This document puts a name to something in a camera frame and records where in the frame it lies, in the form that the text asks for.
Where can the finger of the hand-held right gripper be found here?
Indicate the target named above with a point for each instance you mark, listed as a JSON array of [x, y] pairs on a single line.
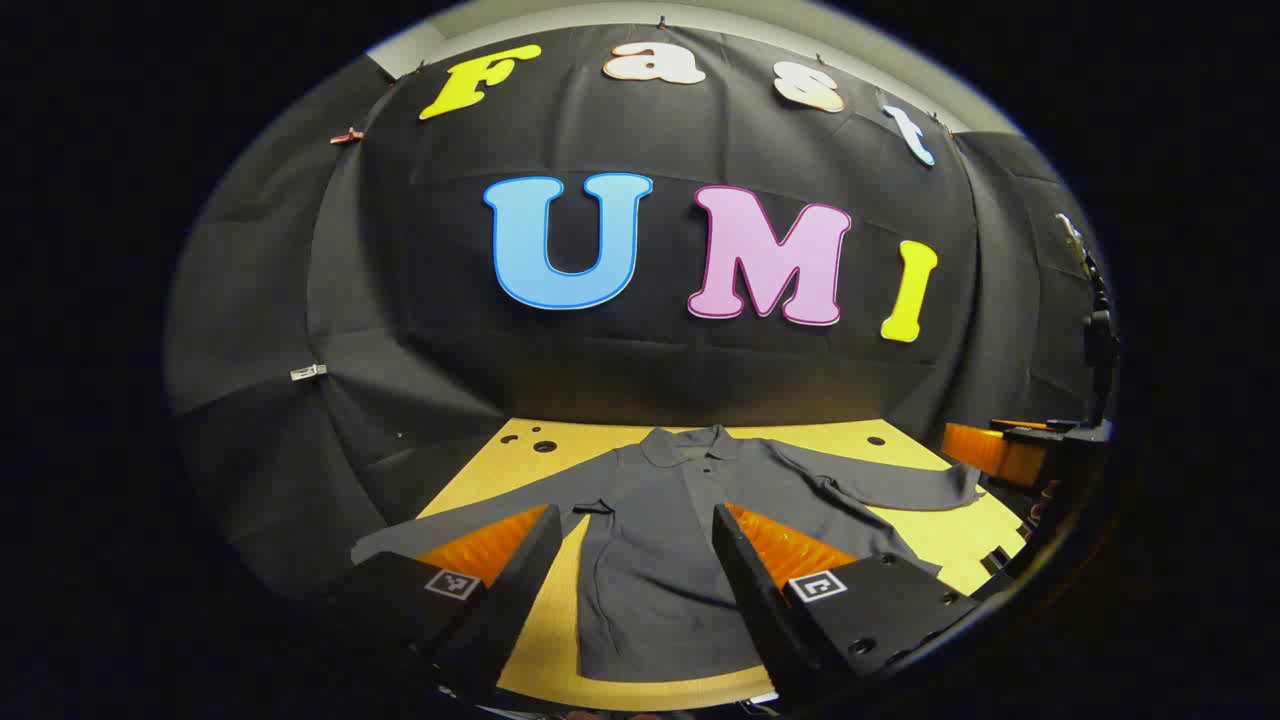
[[1000, 455]]

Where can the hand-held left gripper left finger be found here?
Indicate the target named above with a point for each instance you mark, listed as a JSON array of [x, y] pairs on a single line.
[[520, 590]]

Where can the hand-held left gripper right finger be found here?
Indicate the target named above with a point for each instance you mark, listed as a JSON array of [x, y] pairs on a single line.
[[750, 600]]

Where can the grey collared shirt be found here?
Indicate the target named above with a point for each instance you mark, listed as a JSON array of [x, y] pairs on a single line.
[[650, 520]]

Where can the silver metal clip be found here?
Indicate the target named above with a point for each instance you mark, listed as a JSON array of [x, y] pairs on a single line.
[[308, 372]]

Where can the black backdrop cloth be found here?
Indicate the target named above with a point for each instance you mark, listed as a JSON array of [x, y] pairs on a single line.
[[400, 300]]

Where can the red clip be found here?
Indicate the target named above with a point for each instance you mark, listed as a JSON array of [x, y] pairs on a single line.
[[346, 136]]

